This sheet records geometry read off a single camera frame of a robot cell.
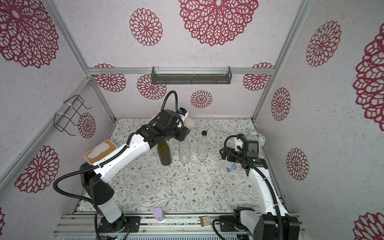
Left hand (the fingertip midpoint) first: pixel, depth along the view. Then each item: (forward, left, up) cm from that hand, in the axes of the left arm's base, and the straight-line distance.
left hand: (185, 130), depth 78 cm
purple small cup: (-36, +12, -17) cm, 42 cm away
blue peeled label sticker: (-8, -30, -28) cm, 41 cm away
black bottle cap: (-1, -10, -2) cm, 10 cm away
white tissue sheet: (+1, +57, -21) cm, 60 cm away
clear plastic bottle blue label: (+5, -11, -27) cm, 30 cm away
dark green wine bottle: (-4, +13, -16) cm, 21 cm away
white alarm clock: (+5, -47, -16) cm, 50 cm away
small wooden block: (-38, -10, -24) cm, 46 cm away
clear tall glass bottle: (+2, +1, -26) cm, 26 cm away
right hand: (-6, -23, -11) cm, 26 cm away
